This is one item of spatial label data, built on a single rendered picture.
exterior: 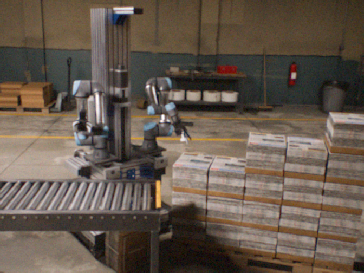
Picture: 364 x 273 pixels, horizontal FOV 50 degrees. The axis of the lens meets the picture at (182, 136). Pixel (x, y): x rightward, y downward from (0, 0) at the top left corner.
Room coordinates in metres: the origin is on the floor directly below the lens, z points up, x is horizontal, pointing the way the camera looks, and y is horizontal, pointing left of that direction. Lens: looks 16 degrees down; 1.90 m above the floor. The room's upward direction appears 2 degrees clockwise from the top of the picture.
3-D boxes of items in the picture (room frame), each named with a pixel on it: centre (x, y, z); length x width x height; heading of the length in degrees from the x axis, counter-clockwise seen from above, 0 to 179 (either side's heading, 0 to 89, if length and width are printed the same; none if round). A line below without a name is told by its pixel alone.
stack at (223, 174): (3.04, -0.54, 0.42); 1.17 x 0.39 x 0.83; 77
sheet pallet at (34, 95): (8.62, 3.50, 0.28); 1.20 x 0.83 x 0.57; 94
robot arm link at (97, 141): (3.15, 0.68, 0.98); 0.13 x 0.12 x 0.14; 103
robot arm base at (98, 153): (3.16, 0.68, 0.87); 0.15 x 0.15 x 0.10
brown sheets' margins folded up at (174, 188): (3.04, -0.54, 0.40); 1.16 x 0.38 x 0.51; 77
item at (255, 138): (3.01, -0.67, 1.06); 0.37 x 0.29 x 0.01; 168
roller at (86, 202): (2.43, 0.61, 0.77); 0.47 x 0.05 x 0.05; 4
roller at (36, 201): (2.40, 0.94, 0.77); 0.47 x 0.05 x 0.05; 4
